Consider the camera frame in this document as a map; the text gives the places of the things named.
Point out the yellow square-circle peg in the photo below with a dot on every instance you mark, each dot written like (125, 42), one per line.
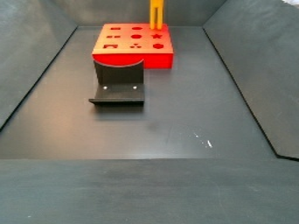
(157, 14)

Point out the red shape sorter block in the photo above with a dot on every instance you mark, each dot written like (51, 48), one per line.
(126, 43)

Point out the black curved holder bracket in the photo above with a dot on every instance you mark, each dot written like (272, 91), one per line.
(121, 83)

